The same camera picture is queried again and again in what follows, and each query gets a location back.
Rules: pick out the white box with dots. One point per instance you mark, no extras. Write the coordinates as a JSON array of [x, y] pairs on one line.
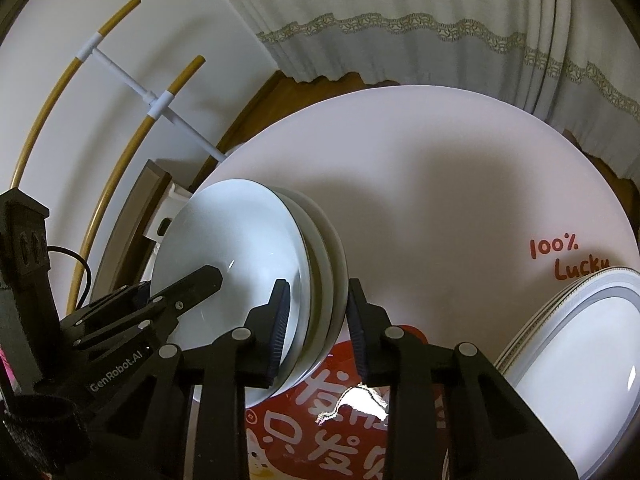
[[165, 212]]

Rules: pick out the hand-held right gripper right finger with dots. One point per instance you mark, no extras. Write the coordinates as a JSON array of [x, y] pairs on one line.
[[356, 330]]

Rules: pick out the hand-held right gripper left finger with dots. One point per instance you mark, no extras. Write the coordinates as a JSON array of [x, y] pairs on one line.
[[280, 330]]

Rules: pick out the wooden barre rail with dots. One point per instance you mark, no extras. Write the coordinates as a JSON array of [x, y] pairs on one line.
[[50, 95], [125, 155]]

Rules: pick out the white bowl grey band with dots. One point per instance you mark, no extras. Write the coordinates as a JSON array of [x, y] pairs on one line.
[[320, 270], [340, 280], [225, 240]]

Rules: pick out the brown wooden bench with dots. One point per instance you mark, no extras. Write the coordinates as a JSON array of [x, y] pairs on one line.
[[125, 220]]

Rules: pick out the round white table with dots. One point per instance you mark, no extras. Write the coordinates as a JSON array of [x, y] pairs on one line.
[[425, 185]]

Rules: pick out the white barre post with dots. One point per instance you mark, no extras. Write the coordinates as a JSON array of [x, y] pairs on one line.
[[125, 77]]

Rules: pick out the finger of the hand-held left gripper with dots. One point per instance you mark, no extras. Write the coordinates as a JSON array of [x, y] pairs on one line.
[[200, 282], [115, 300]]

